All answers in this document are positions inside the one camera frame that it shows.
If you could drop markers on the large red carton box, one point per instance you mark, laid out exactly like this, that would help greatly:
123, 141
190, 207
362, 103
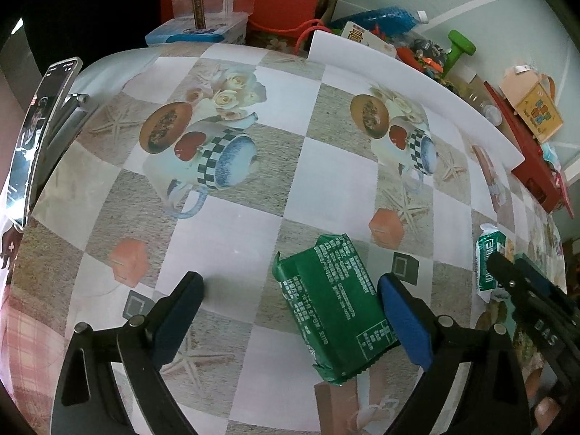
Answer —
290, 4

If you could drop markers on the light blue face mask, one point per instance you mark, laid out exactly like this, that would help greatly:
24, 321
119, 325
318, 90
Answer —
552, 155

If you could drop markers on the pile of small toys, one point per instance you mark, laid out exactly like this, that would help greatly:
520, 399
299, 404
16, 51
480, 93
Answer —
421, 56

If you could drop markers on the small clear plastic bottle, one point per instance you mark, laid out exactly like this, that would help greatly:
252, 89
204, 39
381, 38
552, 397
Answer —
480, 99

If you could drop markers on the smartphone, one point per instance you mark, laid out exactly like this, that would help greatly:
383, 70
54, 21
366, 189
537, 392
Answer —
40, 145

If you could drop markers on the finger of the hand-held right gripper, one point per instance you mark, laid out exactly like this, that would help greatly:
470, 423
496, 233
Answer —
541, 281
507, 272

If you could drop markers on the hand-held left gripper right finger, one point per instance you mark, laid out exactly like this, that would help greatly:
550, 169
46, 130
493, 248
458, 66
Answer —
403, 321

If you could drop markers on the green dumbbell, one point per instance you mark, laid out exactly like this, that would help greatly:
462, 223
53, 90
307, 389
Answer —
460, 52

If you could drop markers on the cream card box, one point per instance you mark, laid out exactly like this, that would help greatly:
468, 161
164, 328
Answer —
362, 36

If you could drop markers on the dark green snack packet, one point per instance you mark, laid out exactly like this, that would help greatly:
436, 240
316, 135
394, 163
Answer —
335, 308

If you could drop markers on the green and white snack packet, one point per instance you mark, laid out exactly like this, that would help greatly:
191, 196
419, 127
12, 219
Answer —
487, 258

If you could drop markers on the clear plastic box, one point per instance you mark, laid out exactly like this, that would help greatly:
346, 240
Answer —
213, 7

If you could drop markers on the pink printed cloth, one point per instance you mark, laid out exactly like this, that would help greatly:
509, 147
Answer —
18, 326

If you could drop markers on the red gift box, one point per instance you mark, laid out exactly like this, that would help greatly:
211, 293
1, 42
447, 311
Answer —
530, 167

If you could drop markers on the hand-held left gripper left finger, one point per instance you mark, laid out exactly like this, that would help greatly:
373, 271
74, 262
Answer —
179, 317

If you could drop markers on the blue plastic bag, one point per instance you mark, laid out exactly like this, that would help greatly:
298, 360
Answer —
380, 18

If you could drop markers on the metal phone stand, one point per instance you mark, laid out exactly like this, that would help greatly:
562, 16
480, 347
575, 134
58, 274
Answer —
75, 108

